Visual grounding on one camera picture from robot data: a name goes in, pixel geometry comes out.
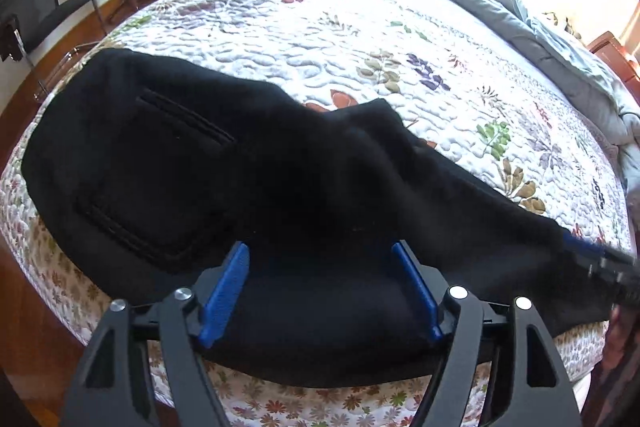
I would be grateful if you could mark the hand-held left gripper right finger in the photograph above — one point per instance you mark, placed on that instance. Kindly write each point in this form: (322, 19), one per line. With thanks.
(415, 292)

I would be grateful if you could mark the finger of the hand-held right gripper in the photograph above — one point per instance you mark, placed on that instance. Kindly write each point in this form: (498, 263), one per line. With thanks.
(587, 248)

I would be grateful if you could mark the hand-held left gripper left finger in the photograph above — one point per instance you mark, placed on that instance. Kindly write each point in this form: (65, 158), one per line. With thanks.
(224, 292)

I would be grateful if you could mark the black pants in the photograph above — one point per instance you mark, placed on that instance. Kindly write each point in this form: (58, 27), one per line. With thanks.
(280, 187)

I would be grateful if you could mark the wooden headboard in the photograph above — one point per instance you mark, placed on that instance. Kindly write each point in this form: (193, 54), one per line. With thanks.
(617, 57)

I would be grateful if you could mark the grey-blue duvet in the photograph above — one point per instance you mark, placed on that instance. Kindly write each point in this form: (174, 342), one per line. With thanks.
(560, 42)

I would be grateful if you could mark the white floral quilted bedspread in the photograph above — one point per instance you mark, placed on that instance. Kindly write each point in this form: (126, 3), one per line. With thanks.
(310, 42)

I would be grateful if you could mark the dark office chair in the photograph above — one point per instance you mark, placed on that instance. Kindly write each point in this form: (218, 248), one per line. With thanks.
(35, 7)

